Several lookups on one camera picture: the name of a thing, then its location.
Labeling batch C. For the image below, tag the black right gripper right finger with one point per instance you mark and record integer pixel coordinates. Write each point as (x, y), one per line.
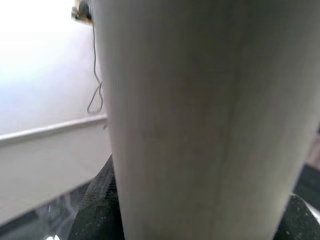
(300, 220)

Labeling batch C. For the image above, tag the black tablecloth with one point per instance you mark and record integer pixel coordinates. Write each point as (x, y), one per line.
(25, 225)

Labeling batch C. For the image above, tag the white plastic table leg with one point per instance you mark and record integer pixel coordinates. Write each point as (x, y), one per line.
(200, 112)

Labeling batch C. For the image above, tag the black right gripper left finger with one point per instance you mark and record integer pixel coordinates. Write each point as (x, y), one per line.
(100, 212)

